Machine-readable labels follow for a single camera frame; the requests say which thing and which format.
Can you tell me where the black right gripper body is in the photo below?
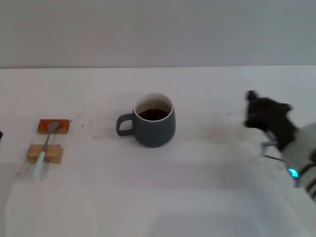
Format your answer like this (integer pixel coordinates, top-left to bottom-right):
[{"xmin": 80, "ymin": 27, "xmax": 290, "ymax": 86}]
[{"xmin": 249, "ymin": 97, "xmax": 301, "ymax": 151}]

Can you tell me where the grey ceramic coffee cup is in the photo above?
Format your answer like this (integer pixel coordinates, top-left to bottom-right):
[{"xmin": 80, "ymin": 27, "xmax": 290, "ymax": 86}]
[{"xmin": 116, "ymin": 92, "xmax": 177, "ymax": 149}]

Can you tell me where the blue handled metal spoon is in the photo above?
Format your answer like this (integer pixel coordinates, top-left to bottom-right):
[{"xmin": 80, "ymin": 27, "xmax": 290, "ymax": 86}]
[{"xmin": 32, "ymin": 121, "xmax": 61, "ymax": 179}]

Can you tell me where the reddish brown wooden block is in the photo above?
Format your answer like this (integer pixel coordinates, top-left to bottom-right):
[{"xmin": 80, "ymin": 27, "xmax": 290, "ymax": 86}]
[{"xmin": 37, "ymin": 118, "xmax": 70, "ymax": 135}]

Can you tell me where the light wooden block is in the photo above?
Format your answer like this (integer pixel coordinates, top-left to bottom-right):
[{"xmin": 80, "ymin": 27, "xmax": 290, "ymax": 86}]
[{"xmin": 26, "ymin": 144, "xmax": 63, "ymax": 164}]

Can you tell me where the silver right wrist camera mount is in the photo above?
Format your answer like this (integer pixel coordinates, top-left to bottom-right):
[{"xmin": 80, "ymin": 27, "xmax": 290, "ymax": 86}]
[{"xmin": 261, "ymin": 130, "xmax": 278, "ymax": 149}]

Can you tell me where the thin black cable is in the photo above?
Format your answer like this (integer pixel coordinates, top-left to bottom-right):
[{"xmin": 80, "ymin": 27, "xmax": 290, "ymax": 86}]
[{"xmin": 263, "ymin": 154, "xmax": 286, "ymax": 163}]

